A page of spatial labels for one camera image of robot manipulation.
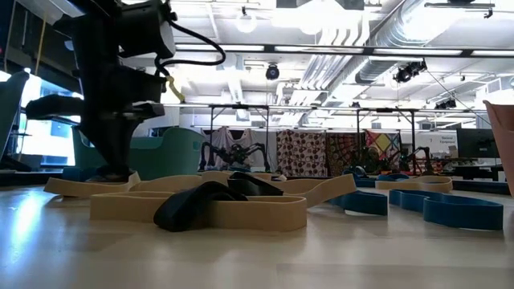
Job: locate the dark background desk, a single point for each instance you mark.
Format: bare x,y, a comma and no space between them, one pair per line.
478,170

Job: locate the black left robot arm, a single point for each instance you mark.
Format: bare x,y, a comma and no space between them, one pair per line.
96,40

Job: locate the brown patterned hanging cloth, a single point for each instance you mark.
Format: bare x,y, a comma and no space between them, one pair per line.
341,156

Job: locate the bright window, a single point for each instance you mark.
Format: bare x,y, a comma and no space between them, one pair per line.
48,140

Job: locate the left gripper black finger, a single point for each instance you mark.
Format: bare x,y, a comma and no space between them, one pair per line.
112,152

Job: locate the orange plastic basket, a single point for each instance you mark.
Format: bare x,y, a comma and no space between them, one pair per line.
504,136

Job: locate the black ceiling spotlight cluster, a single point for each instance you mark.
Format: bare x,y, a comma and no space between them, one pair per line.
411,70

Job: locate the silver ventilation duct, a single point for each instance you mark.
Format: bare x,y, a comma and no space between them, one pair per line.
405,28

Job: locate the black rubber band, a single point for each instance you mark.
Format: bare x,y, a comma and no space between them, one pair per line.
180,208
249,185

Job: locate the white hanging cloth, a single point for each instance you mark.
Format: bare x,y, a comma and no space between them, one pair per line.
219,138

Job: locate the colourful diamond hanging cloth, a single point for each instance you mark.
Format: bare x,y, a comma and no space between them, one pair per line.
385,142

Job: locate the ceiling light rail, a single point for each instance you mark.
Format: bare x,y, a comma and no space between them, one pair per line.
321,49

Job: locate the blue rubber band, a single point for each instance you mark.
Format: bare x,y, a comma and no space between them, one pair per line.
462,214
361,204
363,182
393,177
74,174

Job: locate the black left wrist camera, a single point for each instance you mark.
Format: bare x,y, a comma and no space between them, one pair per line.
146,28

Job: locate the black background monitor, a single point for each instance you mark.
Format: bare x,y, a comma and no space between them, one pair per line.
478,142

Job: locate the round white ceiling lamp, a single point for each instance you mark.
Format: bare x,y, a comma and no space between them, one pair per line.
245,23

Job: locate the grey-blue plastic basket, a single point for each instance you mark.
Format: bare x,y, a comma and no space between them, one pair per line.
10,104

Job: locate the black aluminium table frame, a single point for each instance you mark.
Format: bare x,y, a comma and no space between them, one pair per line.
482,187

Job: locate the black metal rack frame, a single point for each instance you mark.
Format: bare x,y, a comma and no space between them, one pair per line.
413,136
267,132

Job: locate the white wall sign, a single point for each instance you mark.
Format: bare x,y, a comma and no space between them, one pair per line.
446,139

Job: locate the teal green plastic basket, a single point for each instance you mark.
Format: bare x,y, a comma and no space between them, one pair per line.
176,154

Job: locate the tan rubber band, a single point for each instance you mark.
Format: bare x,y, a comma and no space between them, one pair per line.
72,188
321,188
433,184
257,212

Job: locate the spotted hanging cloth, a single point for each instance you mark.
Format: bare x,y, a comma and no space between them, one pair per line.
301,152

